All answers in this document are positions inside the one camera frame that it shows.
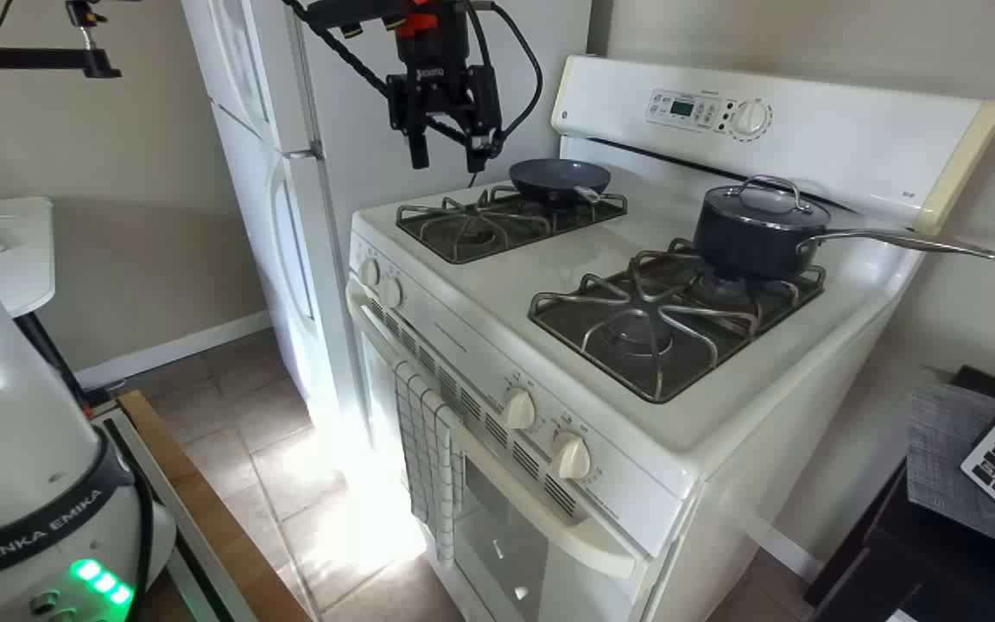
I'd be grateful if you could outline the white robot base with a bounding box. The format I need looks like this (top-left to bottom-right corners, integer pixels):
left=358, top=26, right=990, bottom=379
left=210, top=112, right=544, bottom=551
left=0, top=192, right=178, bottom=622

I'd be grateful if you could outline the black side table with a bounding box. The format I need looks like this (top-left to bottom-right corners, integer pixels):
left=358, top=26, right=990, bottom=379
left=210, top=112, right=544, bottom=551
left=803, top=365, right=995, bottom=622

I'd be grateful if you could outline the white oven door handle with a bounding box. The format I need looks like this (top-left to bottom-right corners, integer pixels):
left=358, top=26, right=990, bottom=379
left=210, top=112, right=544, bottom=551
left=344, top=283, right=644, bottom=583

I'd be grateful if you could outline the white refrigerator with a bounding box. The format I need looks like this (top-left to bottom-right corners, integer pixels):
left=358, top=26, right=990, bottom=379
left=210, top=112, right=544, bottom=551
left=178, top=0, right=590, bottom=426

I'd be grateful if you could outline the right black burner grate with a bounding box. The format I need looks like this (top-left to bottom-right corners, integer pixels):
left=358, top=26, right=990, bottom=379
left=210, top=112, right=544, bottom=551
left=527, top=237, right=825, bottom=405

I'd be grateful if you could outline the dark saucepan with handle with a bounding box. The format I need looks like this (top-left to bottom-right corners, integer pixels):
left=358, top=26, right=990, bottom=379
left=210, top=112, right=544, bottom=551
left=695, top=183, right=995, bottom=279

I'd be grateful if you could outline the black burner grate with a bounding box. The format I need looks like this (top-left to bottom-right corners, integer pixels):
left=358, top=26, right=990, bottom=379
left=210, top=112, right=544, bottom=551
left=527, top=237, right=825, bottom=405
left=392, top=187, right=628, bottom=265

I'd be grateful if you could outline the black frying pan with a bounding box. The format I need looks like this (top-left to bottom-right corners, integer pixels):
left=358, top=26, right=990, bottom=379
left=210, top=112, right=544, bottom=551
left=509, top=158, right=612, bottom=204

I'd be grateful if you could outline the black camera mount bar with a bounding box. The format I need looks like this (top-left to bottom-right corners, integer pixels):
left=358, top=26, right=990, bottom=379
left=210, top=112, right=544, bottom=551
left=0, top=0, right=117, bottom=78

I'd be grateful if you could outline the white checkered towel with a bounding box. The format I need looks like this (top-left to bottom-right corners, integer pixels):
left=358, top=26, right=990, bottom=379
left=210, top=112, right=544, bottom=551
left=392, top=363, right=464, bottom=568

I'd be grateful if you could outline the white gas stove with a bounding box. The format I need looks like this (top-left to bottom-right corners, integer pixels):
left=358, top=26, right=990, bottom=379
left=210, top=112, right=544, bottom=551
left=348, top=56, right=995, bottom=622

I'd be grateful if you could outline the left black burner grate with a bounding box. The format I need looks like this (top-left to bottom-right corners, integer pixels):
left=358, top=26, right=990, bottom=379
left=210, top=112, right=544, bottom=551
left=392, top=187, right=628, bottom=265

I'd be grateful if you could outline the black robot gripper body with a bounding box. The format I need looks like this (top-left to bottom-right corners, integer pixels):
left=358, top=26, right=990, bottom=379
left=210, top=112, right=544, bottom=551
left=388, top=7, right=502, bottom=150

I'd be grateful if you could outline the white stove knob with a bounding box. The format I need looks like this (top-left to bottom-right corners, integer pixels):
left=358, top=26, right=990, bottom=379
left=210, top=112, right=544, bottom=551
left=502, top=390, right=537, bottom=432
left=551, top=432, right=593, bottom=481
left=381, top=275, right=403, bottom=306
left=358, top=259, right=384, bottom=287

